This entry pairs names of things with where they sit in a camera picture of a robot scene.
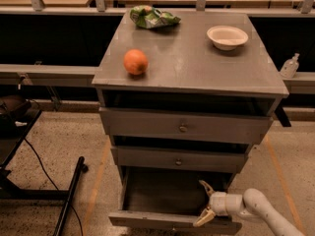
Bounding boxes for grey wooden drawer cabinet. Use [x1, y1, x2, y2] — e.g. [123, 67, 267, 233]
[92, 9, 289, 189]

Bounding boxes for grey middle drawer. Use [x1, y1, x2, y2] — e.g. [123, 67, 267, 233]
[111, 147, 245, 173]

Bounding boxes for black metal stand leg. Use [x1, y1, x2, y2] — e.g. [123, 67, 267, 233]
[53, 156, 87, 236]

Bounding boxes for orange fruit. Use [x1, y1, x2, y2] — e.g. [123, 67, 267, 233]
[123, 49, 149, 76]

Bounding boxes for black cart with bag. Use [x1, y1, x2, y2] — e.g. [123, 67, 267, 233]
[0, 94, 68, 201]

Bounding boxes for grey bottom drawer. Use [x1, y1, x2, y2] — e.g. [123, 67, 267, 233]
[109, 167, 242, 235]

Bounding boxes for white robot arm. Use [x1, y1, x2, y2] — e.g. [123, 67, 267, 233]
[193, 180, 305, 236]

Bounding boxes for black floor cable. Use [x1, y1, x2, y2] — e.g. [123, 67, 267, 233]
[23, 137, 85, 236]

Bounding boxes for green chip bag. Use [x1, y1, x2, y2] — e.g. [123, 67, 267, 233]
[129, 5, 181, 30]

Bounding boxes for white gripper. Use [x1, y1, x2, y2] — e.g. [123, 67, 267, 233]
[193, 180, 244, 227]

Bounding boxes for grey top drawer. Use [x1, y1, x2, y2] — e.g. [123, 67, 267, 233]
[100, 108, 272, 144]

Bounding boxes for white paper bowl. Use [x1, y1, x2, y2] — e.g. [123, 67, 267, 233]
[207, 26, 248, 51]

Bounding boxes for grey drawer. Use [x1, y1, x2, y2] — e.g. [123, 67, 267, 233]
[100, 108, 272, 144]
[111, 147, 245, 173]
[109, 167, 242, 235]

